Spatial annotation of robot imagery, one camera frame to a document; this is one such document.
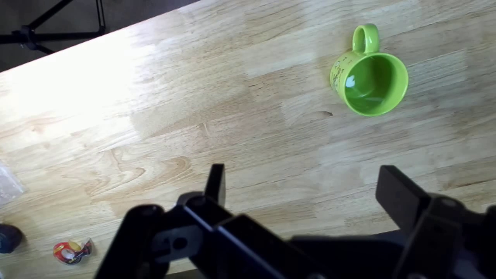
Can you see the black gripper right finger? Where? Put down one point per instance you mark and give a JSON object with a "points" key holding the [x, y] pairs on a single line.
{"points": [[449, 232]]}

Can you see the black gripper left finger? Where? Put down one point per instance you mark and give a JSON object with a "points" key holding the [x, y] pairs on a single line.
{"points": [[170, 241]]}

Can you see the green ceramic mug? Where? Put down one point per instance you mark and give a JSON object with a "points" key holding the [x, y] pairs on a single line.
{"points": [[369, 82]]}

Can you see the small red orange object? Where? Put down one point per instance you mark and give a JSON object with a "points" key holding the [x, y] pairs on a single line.
{"points": [[71, 251]]}

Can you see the black computer mouse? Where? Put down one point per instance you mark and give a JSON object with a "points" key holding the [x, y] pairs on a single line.
{"points": [[9, 238]]}

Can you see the black camera tripod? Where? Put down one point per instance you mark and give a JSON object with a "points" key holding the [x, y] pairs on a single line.
{"points": [[31, 35]]}

